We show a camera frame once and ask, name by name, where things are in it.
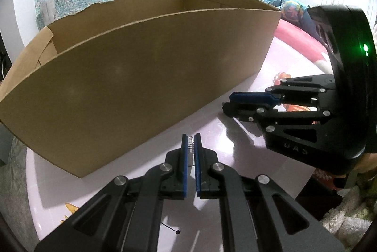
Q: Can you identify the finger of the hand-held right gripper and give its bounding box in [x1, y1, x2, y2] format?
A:
[222, 98, 335, 136]
[230, 74, 336, 107]

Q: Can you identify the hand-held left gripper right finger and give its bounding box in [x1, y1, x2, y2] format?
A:
[194, 133, 345, 252]

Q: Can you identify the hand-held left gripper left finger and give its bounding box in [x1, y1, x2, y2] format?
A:
[35, 133, 192, 252]

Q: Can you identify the pink and orange bead bracelet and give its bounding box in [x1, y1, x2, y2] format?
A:
[272, 72, 292, 86]

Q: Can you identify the thin black star chain necklace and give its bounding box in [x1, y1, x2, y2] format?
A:
[159, 134, 196, 235]

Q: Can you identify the brown cardboard box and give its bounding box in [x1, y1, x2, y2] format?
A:
[0, 0, 282, 179]

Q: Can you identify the pink floral blanket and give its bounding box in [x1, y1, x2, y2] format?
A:
[274, 18, 335, 76]

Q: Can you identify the blue printed blanket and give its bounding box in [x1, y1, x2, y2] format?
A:
[261, 0, 321, 40]

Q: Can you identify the pale fluffy cloth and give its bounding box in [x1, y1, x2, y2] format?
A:
[320, 181, 374, 249]

